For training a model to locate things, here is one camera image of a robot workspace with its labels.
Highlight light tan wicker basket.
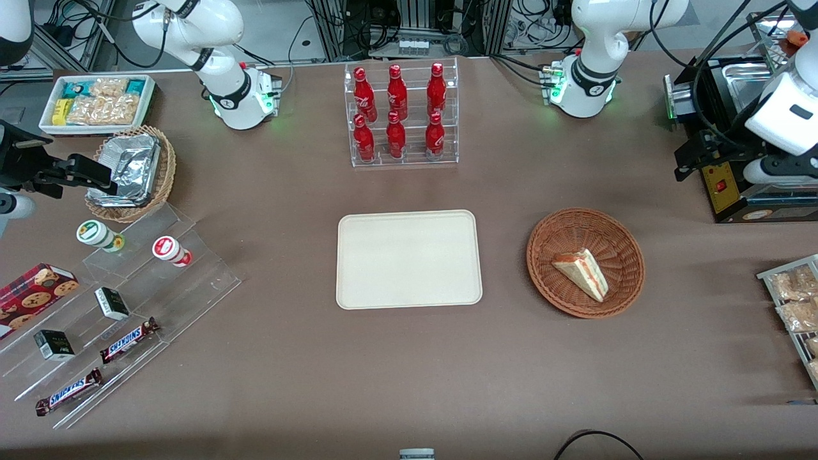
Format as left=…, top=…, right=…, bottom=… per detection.
left=84, top=125, right=177, bottom=224

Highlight triangular sandwich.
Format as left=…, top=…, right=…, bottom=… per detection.
left=552, top=249, right=610, bottom=303

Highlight clear acrylic stepped display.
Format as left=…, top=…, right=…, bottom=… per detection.
left=0, top=203, right=243, bottom=431

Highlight red plaid cookie box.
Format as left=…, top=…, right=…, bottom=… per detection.
left=0, top=263, right=81, bottom=340

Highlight red lid yogurt cup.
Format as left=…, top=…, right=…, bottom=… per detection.
left=151, top=235, right=193, bottom=268

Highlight cream plastic tray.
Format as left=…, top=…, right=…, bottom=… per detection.
left=336, top=210, right=484, bottom=311

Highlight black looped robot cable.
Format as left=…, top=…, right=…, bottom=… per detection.
left=649, top=0, right=758, bottom=149

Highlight aluminium profile frame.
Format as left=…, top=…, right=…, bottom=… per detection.
left=29, top=0, right=119, bottom=81

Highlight small black carton box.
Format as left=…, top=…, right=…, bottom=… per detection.
left=94, top=286, right=131, bottom=321
left=33, top=329, right=76, bottom=362

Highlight white rectangular snack tray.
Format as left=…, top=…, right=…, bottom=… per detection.
left=38, top=74, right=158, bottom=137

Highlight tray of wrapped pastries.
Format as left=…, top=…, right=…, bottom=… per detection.
left=757, top=254, right=818, bottom=392

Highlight stacked aluminium foil containers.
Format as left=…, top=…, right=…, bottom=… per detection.
left=87, top=134, right=161, bottom=209

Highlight black steel grill appliance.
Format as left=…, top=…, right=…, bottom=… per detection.
left=663, top=29, right=818, bottom=224

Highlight green lid yogurt cup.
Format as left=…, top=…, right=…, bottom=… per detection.
left=76, top=219, right=126, bottom=253

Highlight red cola bottle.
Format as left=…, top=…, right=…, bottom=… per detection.
left=426, top=62, right=447, bottom=116
left=353, top=114, right=376, bottom=163
left=387, top=64, right=409, bottom=117
left=385, top=111, right=407, bottom=160
left=424, top=111, right=446, bottom=160
left=353, top=66, right=378, bottom=119

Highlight brown wicker basket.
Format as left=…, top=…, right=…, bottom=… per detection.
left=526, top=207, right=646, bottom=319

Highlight clear acrylic bottle rack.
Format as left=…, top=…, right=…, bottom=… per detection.
left=343, top=57, right=460, bottom=169

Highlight clear cracker packet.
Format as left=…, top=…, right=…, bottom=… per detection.
left=89, top=77, right=130, bottom=98
left=66, top=94, right=141, bottom=127

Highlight black floor cable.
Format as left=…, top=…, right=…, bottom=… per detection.
left=552, top=429, right=647, bottom=460

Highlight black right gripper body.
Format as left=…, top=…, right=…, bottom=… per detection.
left=0, top=120, right=70, bottom=200

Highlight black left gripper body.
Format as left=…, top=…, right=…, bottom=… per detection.
left=700, top=128, right=768, bottom=174

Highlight aluminium frame rack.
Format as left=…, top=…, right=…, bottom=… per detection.
left=307, top=0, right=515, bottom=63

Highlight Snickers chocolate bar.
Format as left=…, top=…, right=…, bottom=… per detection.
left=98, top=317, right=161, bottom=365
left=35, top=367, right=105, bottom=418

